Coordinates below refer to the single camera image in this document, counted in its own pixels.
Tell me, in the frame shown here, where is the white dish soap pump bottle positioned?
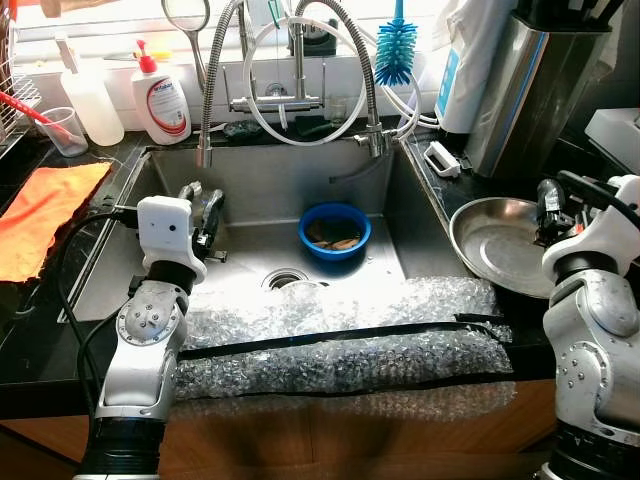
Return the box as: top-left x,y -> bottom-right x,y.
130,40 -> 193,146

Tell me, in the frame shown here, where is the clear plastic cup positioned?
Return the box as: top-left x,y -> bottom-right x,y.
40,107 -> 90,159

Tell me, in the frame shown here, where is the flexible steel faucet spout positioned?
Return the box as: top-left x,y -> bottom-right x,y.
197,0 -> 393,169

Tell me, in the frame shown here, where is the steel sink drain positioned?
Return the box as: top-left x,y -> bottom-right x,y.
262,267 -> 312,292

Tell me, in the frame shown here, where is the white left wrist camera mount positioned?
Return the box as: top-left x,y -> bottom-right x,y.
137,197 -> 208,286

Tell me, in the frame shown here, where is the small white tray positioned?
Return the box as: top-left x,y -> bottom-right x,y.
423,140 -> 464,180

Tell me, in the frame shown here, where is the red plastic utensil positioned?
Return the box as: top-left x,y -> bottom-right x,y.
0,90 -> 53,126

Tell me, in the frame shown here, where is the steel wire dish rack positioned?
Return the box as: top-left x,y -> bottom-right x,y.
0,30 -> 43,151

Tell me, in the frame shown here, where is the steel wall tap fixture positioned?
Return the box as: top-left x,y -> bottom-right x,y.
230,0 -> 331,116

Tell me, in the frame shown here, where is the blue plastic bowl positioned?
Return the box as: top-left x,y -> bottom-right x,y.
298,203 -> 373,264

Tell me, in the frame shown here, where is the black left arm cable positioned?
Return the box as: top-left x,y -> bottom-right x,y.
55,207 -> 141,421

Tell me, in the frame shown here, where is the stainless steel sink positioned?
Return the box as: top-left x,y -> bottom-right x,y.
60,138 -> 501,323

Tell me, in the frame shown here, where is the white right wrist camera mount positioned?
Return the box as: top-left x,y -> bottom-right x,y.
543,175 -> 640,283

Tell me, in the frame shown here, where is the dark green scouring pad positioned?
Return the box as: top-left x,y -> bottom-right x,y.
222,120 -> 264,140
290,115 -> 337,140

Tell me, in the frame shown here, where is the steel knife block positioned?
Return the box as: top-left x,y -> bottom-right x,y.
465,0 -> 613,182

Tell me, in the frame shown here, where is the bubble wrap sheet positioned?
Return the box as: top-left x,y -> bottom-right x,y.
175,277 -> 518,423

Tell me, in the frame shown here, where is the large steel plate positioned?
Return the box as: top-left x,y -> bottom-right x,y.
450,197 -> 563,300

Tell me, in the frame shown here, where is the translucent white bottle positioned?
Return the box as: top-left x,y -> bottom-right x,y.
55,35 -> 127,148

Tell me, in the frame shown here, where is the orange cloth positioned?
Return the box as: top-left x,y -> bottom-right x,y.
0,162 -> 114,285

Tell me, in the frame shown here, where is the brown wooden sink cabinet front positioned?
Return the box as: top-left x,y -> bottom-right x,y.
0,380 -> 561,480

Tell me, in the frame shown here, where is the blue bottle brush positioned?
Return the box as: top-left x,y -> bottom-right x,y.
375,0 -> 420,89

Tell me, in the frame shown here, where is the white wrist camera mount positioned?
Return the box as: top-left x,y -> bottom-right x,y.
137,197 -> 208,286
543,175 -> 640,283

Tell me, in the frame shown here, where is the steel mesh strainer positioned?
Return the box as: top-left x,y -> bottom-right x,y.
160,0 -> 213,96

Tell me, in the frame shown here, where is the white hose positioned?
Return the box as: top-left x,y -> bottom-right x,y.
243,15 -> 443,147

